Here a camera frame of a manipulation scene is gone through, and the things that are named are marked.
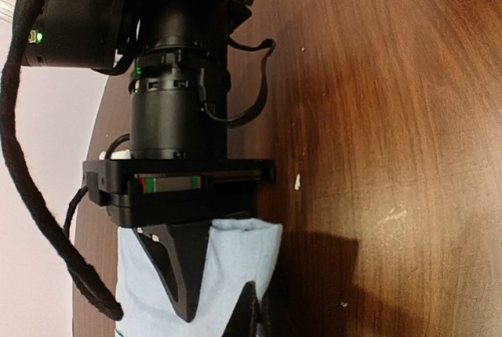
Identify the light blue shirt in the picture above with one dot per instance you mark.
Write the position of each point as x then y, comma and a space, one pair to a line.
240, 251

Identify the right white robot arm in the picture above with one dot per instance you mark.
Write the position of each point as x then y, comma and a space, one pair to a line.
175, 52

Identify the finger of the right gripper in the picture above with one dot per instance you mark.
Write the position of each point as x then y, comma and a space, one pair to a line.
178, 254

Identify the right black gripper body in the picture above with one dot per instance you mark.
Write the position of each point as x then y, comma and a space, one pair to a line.
148, 192

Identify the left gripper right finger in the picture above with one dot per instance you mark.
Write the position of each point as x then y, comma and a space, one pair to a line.
276, 319

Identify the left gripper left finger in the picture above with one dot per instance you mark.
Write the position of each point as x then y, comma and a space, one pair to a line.
246, 314

